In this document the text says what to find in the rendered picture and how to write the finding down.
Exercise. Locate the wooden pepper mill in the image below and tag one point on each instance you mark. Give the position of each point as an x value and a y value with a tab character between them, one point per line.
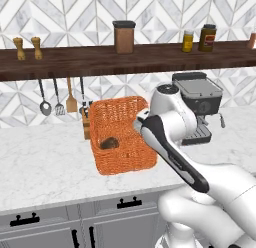
37	49
20	50

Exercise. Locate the grey drawer front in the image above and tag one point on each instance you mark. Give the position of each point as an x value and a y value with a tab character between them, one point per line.
106	208
50	217

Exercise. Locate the dark wooden wall shelf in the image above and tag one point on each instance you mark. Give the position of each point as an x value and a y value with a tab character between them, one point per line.
100	62

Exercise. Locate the orange woven basket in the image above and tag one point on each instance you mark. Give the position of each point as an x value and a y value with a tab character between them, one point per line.
120	158

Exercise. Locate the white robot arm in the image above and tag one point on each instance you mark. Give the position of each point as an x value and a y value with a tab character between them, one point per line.
213	192

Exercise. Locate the hanging metal ladle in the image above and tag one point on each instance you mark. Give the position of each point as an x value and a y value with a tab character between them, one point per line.
45	107

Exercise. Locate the brown canister with black lid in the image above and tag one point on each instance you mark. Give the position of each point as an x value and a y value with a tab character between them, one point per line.
124	38

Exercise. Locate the grey cabinet door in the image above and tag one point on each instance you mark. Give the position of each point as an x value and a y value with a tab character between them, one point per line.
36	238
126	232

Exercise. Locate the brown jar with red label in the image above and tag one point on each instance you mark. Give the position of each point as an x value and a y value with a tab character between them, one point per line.
207	40

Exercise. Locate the yellow spice jar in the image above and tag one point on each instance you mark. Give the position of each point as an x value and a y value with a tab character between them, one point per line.
187	42

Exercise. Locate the hanging wooden spatula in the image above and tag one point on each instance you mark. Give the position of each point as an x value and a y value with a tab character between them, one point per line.
71	103

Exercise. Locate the hanging metal slotted spatula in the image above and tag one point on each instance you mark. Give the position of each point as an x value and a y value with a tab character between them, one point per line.
59	108

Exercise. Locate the dark brown round food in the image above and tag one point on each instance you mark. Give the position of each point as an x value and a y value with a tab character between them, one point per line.
109	143

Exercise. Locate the black and silver coffee machine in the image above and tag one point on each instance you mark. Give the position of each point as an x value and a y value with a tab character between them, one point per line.
200	92

